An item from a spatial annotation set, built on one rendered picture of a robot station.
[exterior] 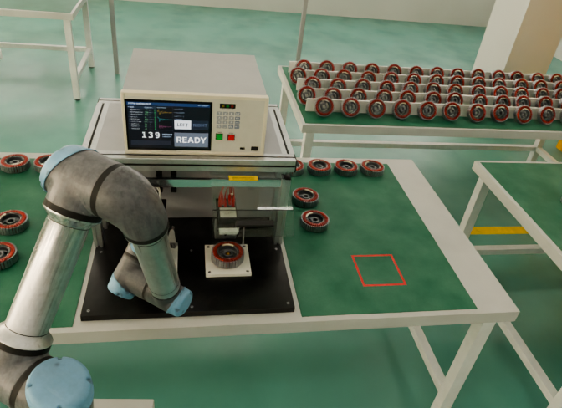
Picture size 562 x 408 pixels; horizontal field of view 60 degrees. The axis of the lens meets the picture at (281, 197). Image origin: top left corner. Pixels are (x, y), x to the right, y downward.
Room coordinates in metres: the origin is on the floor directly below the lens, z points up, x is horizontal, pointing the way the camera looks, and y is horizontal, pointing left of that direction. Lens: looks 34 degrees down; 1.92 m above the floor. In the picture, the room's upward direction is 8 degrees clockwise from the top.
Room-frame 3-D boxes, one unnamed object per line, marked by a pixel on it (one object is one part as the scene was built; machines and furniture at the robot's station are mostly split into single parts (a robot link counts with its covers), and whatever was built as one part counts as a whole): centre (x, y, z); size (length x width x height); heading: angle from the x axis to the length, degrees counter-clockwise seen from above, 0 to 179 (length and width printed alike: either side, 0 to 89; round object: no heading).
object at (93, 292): (1.24, 0.27, 0.76); 0.64 x 0.47 x 0.02; 103
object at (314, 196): (1.71, -0.10, 0.77); 0.11 x 0.11 x 0.04
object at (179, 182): (1.32, 0.29, 1.03); 0.62 x 0.01 x 0.03; 103
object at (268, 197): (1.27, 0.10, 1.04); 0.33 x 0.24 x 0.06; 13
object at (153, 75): (1.54, 0.33, 1.22); 0.44 x 0.39 x 0.20; 103
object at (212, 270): (1.25, 0.15, 0.78); 0.15 x 0.15 x 0.01; 13
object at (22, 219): (1.31, 0.93, 0.77); 0.11 x 0.11 x 0.04
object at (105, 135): (1.54, 0.34, 1.09); 0.68 x 0.44 x 0.05; 103
